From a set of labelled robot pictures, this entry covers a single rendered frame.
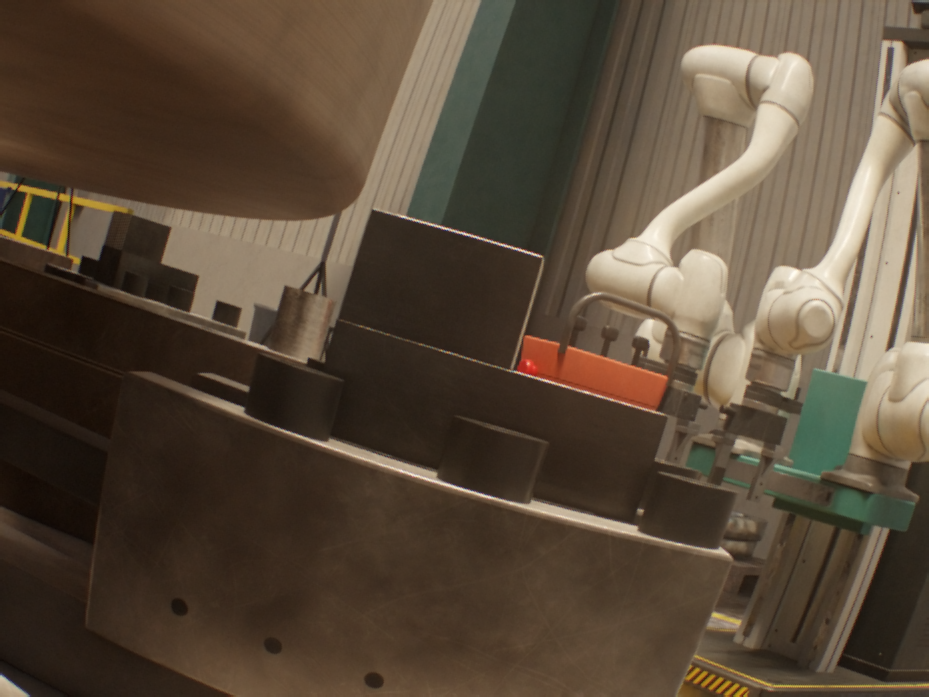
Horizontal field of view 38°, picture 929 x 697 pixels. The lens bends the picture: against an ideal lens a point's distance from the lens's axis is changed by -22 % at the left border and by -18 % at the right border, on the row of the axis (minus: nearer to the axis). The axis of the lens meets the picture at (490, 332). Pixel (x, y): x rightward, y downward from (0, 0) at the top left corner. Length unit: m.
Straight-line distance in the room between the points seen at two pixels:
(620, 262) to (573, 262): 8.65
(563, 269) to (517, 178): 0.72
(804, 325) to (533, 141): 9.31
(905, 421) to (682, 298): 0.61
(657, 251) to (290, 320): 0.93
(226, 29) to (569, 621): 0.46
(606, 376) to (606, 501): 1.23
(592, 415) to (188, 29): 0.50
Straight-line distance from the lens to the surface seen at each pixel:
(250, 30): 0.86
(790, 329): 2.45
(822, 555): 3.08
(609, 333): 2.40
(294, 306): 2.22
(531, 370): 2.35
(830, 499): 2.75
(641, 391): 2.38
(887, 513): 2.70
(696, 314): 2.83
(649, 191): 11.24
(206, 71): 0.84
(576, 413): 1.12
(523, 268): 1.13
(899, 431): 2.53
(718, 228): 3.16
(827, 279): 2.50
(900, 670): 3.01
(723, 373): 3.09
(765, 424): 2.59
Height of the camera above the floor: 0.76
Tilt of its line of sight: 1 degrees up
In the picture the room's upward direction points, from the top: 17 degrees clockwise
